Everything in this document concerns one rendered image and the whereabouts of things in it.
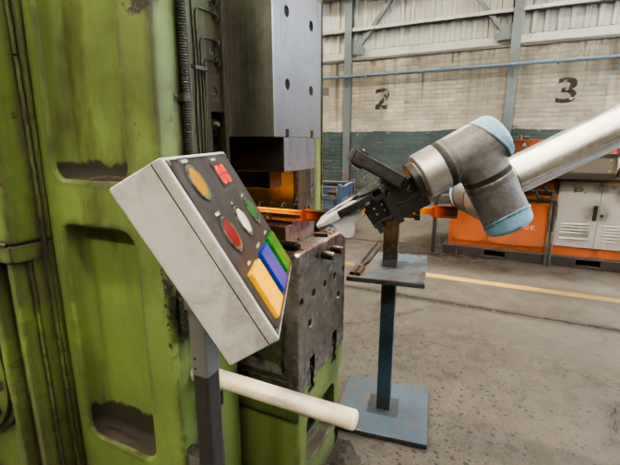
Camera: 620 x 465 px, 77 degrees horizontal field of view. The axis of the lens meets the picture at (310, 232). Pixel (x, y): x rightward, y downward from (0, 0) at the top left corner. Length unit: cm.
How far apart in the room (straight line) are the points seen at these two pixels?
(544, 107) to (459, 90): 153
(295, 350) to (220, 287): 71
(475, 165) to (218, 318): 51
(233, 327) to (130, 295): 69
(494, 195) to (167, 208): 56
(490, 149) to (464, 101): 792
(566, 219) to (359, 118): 553
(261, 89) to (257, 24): 15
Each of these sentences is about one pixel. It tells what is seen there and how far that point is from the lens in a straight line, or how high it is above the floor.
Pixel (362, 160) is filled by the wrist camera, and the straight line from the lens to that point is 73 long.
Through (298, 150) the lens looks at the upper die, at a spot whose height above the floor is 119.
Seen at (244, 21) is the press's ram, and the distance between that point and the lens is 114.
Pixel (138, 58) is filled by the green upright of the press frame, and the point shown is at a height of 139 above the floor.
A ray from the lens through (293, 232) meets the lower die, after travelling 118.
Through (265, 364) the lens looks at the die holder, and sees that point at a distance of 132.
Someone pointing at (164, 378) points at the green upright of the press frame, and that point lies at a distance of 114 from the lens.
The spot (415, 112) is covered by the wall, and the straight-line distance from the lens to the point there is 880.
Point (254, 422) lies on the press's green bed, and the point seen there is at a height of 31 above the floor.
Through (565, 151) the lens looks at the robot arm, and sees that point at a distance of 99.
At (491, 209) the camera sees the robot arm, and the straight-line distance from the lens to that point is 79.
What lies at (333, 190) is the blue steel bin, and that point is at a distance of 488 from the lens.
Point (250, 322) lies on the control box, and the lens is 54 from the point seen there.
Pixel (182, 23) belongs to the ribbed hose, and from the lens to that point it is 102.
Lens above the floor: 122
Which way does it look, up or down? 13 degrees down
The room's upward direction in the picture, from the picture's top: straight up
